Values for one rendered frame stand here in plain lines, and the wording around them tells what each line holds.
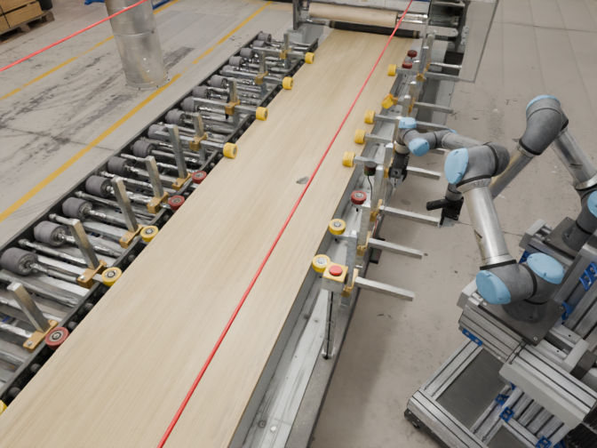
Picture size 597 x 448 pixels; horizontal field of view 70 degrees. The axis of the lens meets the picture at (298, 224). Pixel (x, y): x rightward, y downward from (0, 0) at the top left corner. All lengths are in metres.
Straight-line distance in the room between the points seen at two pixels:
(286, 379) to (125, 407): 0.64
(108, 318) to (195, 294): 0.34
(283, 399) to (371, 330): 1.08
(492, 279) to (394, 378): 1.30
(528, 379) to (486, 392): 0.82
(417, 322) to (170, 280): 1.63
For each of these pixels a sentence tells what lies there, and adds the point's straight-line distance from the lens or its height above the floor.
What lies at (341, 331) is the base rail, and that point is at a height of 0.70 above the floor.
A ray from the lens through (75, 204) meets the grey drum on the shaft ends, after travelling 2.54.
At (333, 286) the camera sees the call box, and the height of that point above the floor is 1.18.
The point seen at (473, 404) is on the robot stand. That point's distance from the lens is 2.47.
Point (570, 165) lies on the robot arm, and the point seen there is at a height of 1.32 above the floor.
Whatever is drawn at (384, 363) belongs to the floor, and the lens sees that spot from 2.69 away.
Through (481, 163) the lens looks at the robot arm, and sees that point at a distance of 1.58.
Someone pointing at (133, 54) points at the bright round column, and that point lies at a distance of 5.51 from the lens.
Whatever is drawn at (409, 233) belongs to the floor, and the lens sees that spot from 3.42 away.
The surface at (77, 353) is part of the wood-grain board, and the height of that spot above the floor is 0.90.
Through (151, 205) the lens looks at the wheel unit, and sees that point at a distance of 2.34.
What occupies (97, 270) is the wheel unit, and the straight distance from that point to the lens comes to 2.12.
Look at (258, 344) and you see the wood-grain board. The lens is 1.66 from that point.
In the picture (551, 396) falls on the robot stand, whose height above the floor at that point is 0.95.
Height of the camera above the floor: 2.32
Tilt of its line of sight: 43 degrees down
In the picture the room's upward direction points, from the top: straight up
